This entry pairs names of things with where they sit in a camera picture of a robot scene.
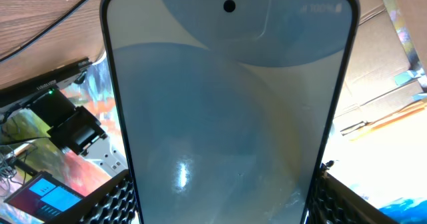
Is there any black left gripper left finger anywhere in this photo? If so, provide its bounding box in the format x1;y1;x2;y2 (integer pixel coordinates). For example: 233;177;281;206
46;169;137;224

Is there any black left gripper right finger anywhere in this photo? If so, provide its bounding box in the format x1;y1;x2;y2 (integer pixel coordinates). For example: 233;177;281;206
305;161;397;224

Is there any Galaxy S24+ smartphone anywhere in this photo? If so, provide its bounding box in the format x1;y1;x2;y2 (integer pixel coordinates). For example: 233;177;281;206
99;0;360;224

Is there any black USB charging cable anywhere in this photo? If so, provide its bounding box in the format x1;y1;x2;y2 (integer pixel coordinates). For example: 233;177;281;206
0;0;107;65

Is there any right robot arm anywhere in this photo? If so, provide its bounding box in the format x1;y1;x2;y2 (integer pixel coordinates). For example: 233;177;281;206
1;88;128;177

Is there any monitor screen in background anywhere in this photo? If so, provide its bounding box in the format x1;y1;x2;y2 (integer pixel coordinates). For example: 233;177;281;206
5;171;84;222

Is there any cardboard box in background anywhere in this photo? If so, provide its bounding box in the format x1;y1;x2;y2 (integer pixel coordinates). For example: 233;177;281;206
334;5;424;135

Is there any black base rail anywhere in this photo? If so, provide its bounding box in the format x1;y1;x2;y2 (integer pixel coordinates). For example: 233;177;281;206
1;57;92;108

